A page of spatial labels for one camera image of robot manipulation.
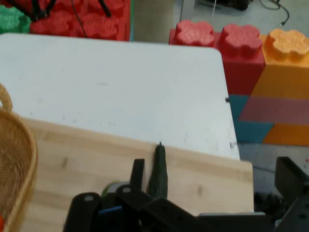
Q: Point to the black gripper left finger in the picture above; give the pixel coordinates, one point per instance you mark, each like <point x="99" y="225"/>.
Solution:
<point x="84" y="215"/>

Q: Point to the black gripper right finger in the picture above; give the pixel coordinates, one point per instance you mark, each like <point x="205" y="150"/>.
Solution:
<point x="297" y="193"/>

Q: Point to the dark green toy cucumber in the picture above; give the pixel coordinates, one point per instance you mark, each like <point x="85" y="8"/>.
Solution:
<point x="158" y="174"/>

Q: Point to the wooden cutting board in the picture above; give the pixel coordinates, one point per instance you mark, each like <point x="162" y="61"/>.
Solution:
<point x="84" y="157"/>

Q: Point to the orange foam building block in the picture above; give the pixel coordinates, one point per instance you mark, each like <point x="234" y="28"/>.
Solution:
<point x="289" y="135"/>
<point x="285" y="77"/>

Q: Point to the teal foam building block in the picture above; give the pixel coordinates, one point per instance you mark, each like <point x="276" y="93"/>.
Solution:
<point x="246" y="130"/>

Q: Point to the pink foam building block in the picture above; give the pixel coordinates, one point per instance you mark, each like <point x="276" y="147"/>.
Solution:
<point x="277" y="110"/>

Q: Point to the woven wicker basket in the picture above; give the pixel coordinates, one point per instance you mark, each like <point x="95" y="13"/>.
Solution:
<point x="14" y="157"/>

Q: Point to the red foam building block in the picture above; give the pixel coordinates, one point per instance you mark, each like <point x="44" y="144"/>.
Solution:
<point x="241" y="67"/>
<point x="96" y="26"/>

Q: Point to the green foam building block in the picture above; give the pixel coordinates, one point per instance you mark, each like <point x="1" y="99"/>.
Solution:
<point x="12" y="20"/>

